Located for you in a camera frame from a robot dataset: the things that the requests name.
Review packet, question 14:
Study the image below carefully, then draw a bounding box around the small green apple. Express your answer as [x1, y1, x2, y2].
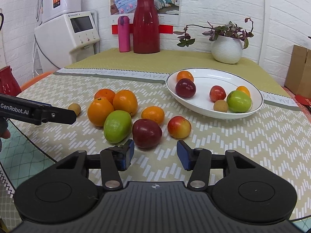
[226, 90, 252, 113]

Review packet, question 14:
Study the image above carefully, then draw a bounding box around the pink water bottle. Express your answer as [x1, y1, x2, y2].
[118, 16, 131, 53]

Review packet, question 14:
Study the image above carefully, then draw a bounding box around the white water dispenser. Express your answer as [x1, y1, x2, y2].
[34, 10, 100, 73]

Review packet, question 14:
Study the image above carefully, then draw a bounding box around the small yellow orange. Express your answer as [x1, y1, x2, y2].
[236, 86, 251, 98]

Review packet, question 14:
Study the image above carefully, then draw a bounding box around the small red apple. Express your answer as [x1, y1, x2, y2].
[209, 85, 227, 102]

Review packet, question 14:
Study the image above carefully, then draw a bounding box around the person hand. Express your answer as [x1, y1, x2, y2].
[0, 117, 10, 139]

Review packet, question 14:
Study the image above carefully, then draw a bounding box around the brown longan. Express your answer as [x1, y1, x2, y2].
[67, 103, 81, 116]
[213, 99, 229, 113]

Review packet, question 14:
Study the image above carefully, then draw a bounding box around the dark red plum front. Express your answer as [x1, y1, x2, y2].
[175, 78, 196, 98]

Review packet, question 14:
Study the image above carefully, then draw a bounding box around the orange mandarin front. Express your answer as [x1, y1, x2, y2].
[176, 70, 194, 82]

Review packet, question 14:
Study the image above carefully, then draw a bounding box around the white ceramic plate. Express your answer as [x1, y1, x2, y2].
[166, 68, 264, 119]

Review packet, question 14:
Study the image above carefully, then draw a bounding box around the dark red plum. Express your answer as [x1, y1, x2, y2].
[132, 119, 162, 149]
[175, 78, 196, 98]

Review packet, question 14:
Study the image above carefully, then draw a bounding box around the large orange with stem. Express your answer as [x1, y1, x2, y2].
[87, 98, 114, 127]

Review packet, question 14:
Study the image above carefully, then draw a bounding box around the brown cardboard box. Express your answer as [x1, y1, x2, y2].
[285, 45, 311, 98]

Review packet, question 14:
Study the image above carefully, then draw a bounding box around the patterned tablecloth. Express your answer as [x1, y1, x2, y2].
[1, 54, 310, 228]

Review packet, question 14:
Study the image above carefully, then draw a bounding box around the white pot purple plant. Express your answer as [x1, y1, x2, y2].
[173, 17, 254, 64]

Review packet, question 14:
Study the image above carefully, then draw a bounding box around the red thermos jug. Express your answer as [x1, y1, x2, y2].
[133, 0, 160, 54]

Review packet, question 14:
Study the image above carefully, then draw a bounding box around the large green mango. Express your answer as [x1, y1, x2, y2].
[103, 110, 132, 144]

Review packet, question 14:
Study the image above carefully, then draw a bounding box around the bedding wall poster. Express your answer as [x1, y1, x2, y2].
[109, 0, 181, 34]

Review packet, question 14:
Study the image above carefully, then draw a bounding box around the red yellow apple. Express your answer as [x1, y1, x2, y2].
[167, 116, 191, 139]

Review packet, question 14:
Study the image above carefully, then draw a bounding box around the red envelope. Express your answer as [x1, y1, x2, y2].
[295, 95, 311, 107]

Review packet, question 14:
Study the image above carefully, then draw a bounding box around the orange plastic chair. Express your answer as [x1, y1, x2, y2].
[21, 72, 53, 91]

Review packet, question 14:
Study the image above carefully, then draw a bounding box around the red object at left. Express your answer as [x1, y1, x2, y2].
[0, 66, 22, 96]

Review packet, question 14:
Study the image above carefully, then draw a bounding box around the large orange back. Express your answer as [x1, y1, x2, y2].
[113, 90, 138, 116]

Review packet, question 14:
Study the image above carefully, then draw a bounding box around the small orange tangerine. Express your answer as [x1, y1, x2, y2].
[141, 106, 165, 125]

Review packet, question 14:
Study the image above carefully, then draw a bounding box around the mandarin with rough skin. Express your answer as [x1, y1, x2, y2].
[94, 88, 115, 104]

